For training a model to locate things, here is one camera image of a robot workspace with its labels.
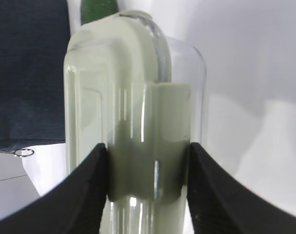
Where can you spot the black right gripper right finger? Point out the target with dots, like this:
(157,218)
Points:
(219,204)

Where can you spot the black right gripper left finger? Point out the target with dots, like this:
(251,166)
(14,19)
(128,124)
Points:
(75,206)

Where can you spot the glass container green lid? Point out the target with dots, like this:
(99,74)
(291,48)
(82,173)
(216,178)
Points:
(141,94)

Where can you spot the dark navy lunch bag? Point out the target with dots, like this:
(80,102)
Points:
(34,36)

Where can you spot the green cucumber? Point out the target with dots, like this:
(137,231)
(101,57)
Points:
(91,10)

